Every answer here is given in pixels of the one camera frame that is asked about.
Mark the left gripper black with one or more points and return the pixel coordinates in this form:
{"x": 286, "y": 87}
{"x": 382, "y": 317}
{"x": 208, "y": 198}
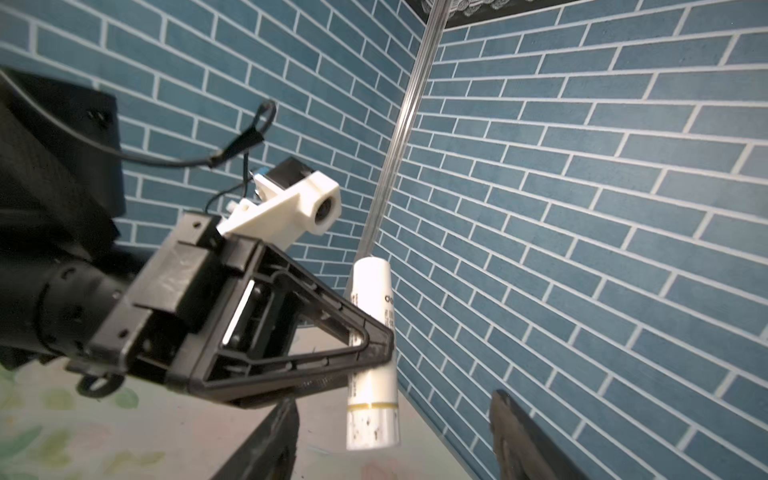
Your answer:
{"x": 242, "y": 324}

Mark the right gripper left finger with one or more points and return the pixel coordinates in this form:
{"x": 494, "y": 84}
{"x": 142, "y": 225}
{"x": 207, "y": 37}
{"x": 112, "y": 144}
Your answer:
{"x": 270, "y": 451}

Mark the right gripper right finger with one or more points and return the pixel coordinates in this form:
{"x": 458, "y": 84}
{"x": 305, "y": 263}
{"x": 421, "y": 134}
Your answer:
{"x": 522, "y": 449}

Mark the white glue stick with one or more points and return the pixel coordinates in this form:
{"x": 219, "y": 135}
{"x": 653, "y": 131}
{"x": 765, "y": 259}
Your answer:
{"x": 373, "y": 420}

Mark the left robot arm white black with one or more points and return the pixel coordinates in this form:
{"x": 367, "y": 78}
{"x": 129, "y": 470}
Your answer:
{"x": 61, "y": 192}

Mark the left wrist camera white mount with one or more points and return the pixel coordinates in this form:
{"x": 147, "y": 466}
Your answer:
{"x": 295, "y": 199}

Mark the white lace wall trim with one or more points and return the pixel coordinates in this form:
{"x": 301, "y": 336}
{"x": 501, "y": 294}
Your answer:
{"x": 467, "y": 8}

